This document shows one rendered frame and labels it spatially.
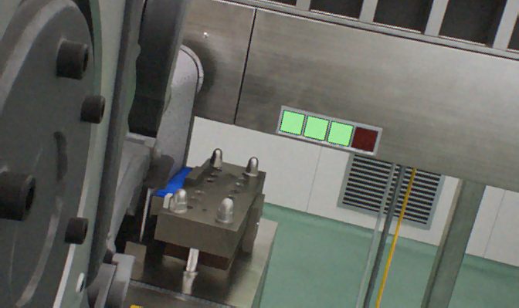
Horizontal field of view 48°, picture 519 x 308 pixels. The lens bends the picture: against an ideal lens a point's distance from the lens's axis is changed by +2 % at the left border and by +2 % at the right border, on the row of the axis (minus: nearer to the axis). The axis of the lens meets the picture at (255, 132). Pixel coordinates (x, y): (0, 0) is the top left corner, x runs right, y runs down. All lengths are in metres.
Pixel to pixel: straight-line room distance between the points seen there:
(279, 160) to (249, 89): 2.49
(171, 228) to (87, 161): 1.01
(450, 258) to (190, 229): 0.83
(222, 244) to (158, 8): 0.91
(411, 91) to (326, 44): 0.23
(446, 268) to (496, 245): 2.43
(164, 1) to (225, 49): 1.16
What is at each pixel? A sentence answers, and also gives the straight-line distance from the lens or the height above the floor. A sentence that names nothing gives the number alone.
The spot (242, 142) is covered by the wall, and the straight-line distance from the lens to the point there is 3.90.
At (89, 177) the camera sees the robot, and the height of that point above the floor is 1.44.
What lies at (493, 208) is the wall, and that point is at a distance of 4.05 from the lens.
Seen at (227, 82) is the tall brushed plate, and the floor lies 1.24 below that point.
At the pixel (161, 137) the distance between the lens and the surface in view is 1.17.
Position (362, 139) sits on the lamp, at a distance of 1.42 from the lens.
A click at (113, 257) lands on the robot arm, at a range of 0.65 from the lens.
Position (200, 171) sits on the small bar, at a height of 1.05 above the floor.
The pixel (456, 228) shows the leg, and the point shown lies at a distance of 1.69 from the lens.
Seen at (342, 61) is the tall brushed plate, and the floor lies 1.36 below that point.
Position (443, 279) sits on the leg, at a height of 0.81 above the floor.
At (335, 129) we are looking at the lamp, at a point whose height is 1.19.
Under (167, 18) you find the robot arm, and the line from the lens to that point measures 0.27.
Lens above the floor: 1.50
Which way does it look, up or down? 15 degrees down
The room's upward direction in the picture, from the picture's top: 12 degrees clockwise
